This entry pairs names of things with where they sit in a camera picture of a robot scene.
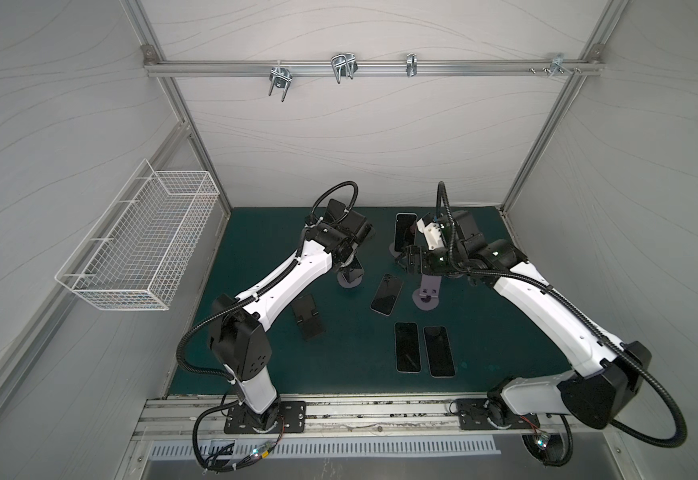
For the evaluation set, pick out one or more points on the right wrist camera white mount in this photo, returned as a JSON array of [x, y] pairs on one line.
[[433, 234]]

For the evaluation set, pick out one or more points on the teal-edged phone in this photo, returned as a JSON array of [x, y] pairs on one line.
[[407, 347]]

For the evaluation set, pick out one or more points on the white wire basket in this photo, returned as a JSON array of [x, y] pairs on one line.
[[135, 255]]

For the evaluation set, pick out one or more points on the purple-edged phone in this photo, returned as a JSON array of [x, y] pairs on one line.
[[439, 352]]

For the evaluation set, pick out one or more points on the black stand left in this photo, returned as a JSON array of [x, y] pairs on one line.
[[308, 317]]

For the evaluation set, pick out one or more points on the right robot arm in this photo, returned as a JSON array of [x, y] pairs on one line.
[[604, 372]]

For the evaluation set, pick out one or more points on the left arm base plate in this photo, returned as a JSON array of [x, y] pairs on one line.
[[281, 416]]

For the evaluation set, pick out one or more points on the pink-edged phone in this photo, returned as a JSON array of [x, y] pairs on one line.
[[387, 294]]

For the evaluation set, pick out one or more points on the metal u-bolt clamp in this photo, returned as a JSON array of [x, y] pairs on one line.
[[344, 65], [281, 78]]

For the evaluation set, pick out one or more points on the purple stand right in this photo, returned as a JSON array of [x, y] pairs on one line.
[[426, 297]]

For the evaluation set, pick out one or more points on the metal U-bolt clamp centre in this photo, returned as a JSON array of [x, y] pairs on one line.
[[344, 65]]

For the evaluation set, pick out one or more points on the phone on black back stand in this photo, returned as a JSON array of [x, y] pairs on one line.
[[335, 211]]

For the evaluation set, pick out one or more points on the metal bracket right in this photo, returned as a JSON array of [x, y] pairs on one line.
[[556, 67]]

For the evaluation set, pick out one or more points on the aluminium cross rail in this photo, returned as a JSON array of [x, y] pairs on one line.
[[366, 68]]

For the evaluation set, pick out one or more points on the phone on back-right purple stand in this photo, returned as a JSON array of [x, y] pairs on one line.
[[404, 231]]

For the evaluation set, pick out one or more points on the metal clamp small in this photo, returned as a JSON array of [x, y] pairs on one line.
[[411, 65]]

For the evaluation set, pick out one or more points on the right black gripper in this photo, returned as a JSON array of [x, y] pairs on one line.
[[415, 257]]

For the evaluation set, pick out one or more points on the slotted cable duct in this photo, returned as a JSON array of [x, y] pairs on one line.
[[339, 447]]

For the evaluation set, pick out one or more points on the metal U-bolt clamp left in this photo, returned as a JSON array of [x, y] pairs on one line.
[[281, 78]]

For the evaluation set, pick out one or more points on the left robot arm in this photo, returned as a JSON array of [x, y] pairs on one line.
[[238, 332]]

